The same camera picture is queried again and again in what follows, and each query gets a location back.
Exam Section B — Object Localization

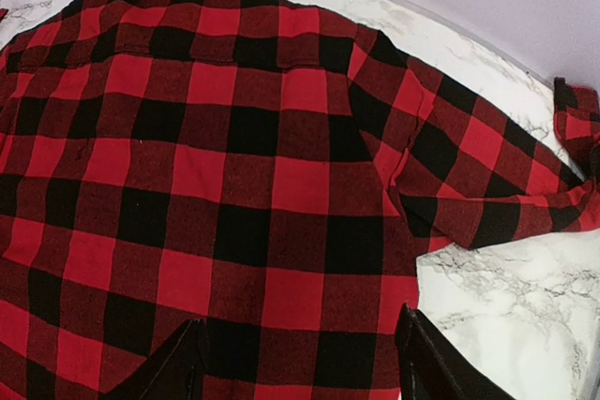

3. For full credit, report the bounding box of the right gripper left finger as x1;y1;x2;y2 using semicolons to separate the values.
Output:
108;319;208;400

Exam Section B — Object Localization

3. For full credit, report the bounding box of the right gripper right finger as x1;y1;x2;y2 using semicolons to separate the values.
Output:
395;304;502;400

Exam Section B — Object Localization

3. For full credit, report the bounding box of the red black plaid shirt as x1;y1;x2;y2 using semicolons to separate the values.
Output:
1;0;599;399

